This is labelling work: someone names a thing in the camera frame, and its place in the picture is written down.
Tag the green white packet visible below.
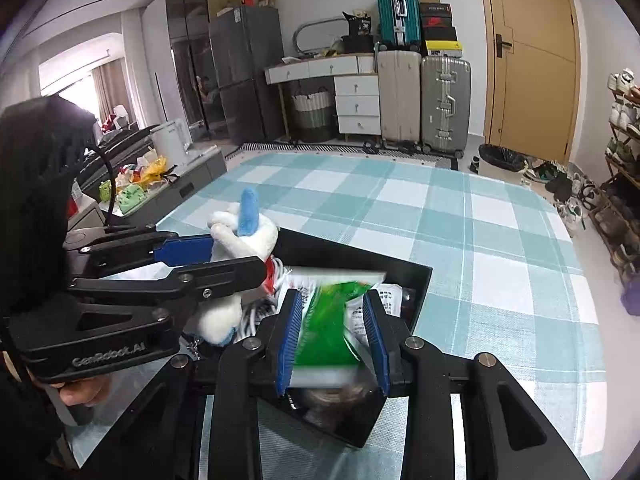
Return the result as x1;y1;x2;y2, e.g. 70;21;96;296
290;281;404;389

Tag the white blue plush toy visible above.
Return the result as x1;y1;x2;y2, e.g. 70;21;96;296
194;186;280;347

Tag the beige rope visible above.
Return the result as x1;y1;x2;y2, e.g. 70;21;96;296
299;381;377;416

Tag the red white snack packet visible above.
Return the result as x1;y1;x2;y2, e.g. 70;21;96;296
262;256;285;295

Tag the person's left hand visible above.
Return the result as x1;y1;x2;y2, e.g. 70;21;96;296
49;375;113;406

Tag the black open cardboard box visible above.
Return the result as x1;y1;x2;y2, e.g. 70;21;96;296
184;226;434;450

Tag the yellow plastic bag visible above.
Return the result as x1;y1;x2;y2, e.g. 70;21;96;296
136;156;167;188

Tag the grey tv cabinet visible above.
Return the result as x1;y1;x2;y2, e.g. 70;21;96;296
78;146;227;226

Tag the white appliance on cabinet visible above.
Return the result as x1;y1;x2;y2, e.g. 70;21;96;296
150;118;191;166

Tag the teal checkered tablecloth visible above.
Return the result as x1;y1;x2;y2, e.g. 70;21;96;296
64;152;609;480

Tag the grey white laundry basket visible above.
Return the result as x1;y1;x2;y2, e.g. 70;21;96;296
292;86;334;143

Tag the black trash bin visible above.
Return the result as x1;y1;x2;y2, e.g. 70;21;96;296
478;144;526;172

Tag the dark grey refrigerator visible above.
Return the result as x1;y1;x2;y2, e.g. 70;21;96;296
208;6;284;144

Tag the white drawer desk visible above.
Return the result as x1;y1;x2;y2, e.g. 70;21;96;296
265;53;381;138

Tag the purple bag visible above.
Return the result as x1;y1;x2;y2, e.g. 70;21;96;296
620;274;640;316

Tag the silver aluminium suitcase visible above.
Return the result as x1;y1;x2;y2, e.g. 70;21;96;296
421;56;471;159

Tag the beige upright suitcase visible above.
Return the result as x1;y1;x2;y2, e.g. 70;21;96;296
376;50;422;144

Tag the wooden shoe rack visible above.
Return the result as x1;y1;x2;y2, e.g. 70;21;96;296
589;68;639;286

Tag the black bag on desk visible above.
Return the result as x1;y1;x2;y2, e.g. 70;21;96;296
341;10;374;53

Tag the wooden door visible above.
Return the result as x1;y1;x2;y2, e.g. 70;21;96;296
483;0;580;162

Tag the teal hard suitcase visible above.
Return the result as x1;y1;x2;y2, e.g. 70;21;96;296
376;0;422;52

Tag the stack of shoe boxes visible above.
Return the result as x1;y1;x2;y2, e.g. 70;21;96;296
419;0;463;58

